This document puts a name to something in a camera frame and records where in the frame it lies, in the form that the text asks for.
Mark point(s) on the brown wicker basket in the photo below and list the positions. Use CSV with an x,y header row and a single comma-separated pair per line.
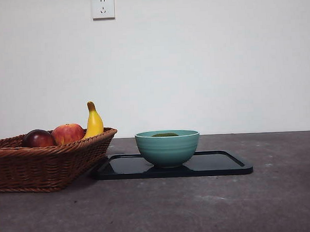
x,y
44,167

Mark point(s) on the teal ribbed bowl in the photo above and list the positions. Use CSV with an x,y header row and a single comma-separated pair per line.
x,y
168,151

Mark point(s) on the black rectangular tray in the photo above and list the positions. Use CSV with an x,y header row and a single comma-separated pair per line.
x,y
219,164

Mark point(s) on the red yellow apple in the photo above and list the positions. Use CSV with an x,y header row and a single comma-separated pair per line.
x,y
68,134

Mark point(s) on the dark red plum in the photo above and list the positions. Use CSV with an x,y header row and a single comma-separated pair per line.
x,y
39,138

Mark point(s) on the green avocado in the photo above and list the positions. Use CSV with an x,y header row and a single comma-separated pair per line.
x,y
164,134

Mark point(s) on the yellow banana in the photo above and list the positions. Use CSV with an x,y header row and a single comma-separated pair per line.
x,y
94,123

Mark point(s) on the white wall socket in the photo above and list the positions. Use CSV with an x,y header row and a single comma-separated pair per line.
x,y
103,7

